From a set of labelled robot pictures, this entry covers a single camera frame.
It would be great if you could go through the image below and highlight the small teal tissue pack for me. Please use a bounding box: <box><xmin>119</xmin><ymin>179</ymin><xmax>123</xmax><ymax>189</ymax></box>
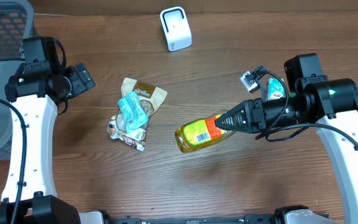
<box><xmin>267</xmin><ymin>78</ymin><xmax>285</xmax><ymax>100</ymax></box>

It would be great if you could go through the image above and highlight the yellow oil bottle silver cap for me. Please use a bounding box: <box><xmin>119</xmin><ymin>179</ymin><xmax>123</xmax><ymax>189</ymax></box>
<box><xmin>175</xmin><ymin>110</ymin><xmax>235</xmax><ymax>153</ymax></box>

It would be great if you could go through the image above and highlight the brown snack packet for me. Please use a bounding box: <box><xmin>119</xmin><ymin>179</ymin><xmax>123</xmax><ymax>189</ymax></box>
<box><xmin>121</xmin><ymin>77</ymin><xmax>167</xmax><ymax>119</ymax></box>

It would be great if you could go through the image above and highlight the white red snack wrapper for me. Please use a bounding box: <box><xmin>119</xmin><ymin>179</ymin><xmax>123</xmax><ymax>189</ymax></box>
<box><xmin>107</xmin><ymin>112</ymin><xmax>147</xmax><ymax>151</ymax></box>

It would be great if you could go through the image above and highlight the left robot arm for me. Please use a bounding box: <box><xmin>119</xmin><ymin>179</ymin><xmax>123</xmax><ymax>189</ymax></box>
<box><xmin>0</xmin><ymin>37</ymin><xmax>104</xmax><ymax>223</ymax></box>

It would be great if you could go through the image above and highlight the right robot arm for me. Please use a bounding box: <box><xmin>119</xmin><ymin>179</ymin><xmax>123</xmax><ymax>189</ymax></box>
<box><xmin>215</xmin><ymin>53</ymin><xmax>358</xmax><ymax>223</ymax></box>

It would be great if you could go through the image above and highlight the white barcode scanner stand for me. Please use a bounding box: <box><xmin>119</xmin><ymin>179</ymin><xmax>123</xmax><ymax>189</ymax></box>
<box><xmin>160</xmin><ymin>6</ymin><xmax>192</xmax><ymax>52</ymax></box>

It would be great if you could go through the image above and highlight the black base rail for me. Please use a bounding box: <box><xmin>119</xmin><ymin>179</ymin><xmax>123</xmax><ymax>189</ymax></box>
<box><xmin>101</xmin><ymin>205</ymin><xmax>335</xmax><ymax>224</ymax></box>

